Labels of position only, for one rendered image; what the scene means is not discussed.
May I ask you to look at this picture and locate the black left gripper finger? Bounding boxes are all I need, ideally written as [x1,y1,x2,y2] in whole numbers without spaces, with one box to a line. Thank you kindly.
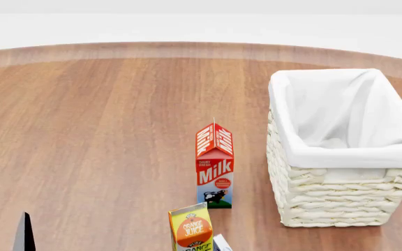
[12,211,37,251]

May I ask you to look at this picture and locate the white wicker basket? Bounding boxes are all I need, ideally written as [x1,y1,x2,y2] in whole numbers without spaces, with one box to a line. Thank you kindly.
[266,108,402,228]

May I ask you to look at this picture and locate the white cloth basket liner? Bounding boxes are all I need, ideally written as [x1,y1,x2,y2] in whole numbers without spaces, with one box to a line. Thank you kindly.
[268,68,402,182]

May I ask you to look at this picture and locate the orange juice carton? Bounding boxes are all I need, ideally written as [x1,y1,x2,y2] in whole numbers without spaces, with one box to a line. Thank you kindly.
[167,201,215,251]

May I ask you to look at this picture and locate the white and blue carton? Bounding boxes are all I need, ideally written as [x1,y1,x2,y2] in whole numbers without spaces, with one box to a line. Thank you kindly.
[212,234,235,251]

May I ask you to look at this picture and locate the red milk carton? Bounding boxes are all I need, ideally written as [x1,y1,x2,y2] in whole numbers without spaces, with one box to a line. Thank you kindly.
[195,117,235,210]

